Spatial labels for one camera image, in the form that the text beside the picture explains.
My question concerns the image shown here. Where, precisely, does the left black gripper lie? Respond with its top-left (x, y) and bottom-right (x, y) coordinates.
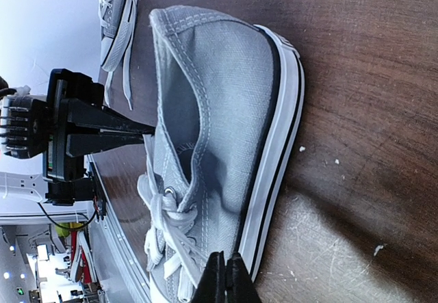
top-left (1, 69), bottom-right (155, 206)

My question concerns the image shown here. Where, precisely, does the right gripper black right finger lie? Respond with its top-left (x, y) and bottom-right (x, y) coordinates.
top-left (225, 252), bottom-right (261, 303)

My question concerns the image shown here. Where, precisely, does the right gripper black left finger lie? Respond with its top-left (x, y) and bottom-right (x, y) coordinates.
top-left (193, 252), bottom-right (226, 303)

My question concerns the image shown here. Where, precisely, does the grey sneaker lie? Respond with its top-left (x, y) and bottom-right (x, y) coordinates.
top-left (98, 0), bottom-right (138, 109)
top-left (137, 5), bottom-right (305, 302)

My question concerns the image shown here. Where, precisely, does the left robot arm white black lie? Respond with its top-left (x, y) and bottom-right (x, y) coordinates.
top-left (1, 69), bottom-right (155, 217)

